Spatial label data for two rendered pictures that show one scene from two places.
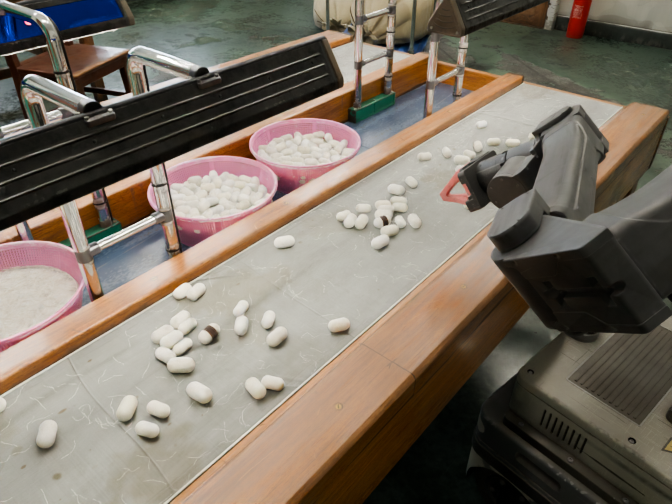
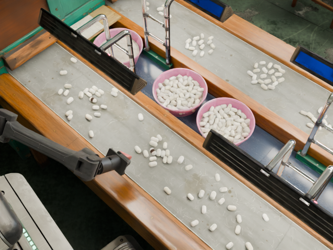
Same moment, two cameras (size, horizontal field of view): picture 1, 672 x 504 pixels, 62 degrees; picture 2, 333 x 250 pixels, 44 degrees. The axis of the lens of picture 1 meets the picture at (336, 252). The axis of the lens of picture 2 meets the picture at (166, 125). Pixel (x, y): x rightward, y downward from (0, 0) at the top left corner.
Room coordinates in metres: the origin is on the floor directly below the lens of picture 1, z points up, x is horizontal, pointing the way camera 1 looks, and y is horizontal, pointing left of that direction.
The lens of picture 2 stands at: (1.04, -1.03, 2.31)
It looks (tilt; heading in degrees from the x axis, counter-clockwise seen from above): 55 degrees down; 94
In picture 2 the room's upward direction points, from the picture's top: 2 degrees counter-clockwise
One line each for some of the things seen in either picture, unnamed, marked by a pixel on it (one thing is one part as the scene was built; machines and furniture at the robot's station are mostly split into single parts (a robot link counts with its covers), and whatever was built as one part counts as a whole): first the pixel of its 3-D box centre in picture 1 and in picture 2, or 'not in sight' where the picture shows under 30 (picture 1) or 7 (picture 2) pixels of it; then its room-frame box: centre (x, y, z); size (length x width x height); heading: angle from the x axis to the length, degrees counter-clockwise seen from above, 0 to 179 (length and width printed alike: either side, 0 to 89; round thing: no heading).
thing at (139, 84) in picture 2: (154, 121); (87, 46); (0.63, 0.22, 1.08); 0.62 x 0.08 x 0.07; 139
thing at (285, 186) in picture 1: (305, 158); (224, 126); (1.23, 0.07, 0.72); 0.27 x 0.27 x 0.10
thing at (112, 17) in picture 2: not in sight; (90, 26); (0.52, 0.68, 0.77); 0.33 x 0.15 x 0.01; 49
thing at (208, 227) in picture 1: (216, 204); (179, 94); (1.02, 0.26, 0.72); 0.27 x 0.27 x 0.10
